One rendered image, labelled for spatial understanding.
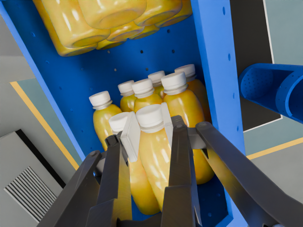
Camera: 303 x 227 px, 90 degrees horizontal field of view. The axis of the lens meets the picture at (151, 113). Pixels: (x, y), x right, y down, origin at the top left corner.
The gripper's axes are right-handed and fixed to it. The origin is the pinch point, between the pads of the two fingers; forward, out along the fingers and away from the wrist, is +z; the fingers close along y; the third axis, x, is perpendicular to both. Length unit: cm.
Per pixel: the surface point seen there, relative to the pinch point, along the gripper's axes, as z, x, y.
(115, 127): 6.2, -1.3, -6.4
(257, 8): 105, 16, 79
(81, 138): 8.6, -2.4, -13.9
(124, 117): 6.7, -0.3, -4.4
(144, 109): 4.4, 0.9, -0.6
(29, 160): 102, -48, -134
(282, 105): 59, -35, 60
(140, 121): 2.5, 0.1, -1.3
